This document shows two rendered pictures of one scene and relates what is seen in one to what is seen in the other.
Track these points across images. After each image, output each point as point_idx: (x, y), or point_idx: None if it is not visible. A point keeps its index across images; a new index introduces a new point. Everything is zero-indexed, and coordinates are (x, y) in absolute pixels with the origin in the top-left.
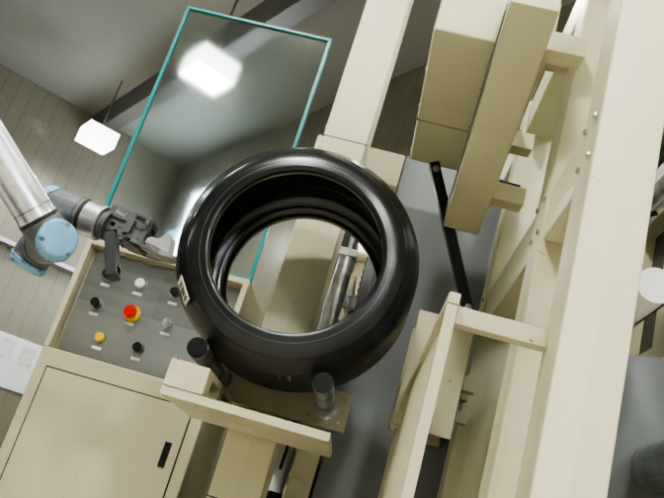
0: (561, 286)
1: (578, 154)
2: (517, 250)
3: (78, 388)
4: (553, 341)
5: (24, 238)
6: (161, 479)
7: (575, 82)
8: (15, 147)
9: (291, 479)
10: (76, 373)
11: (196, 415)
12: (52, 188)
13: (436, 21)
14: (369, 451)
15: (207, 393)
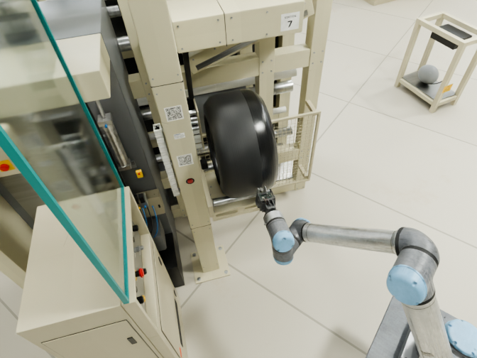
0: (313, 91)
1: (303, 54)
2: (223, 67)
3: (161, 307)
4: (314, 101)
5: (297, 248)
6: (162, 264)
7: None
8: (337, 225)
9: (162, 203)
10: (159, 310)
11: None
12: (291, 234)
13: (302, 28)
14: (152, 168)
15: None
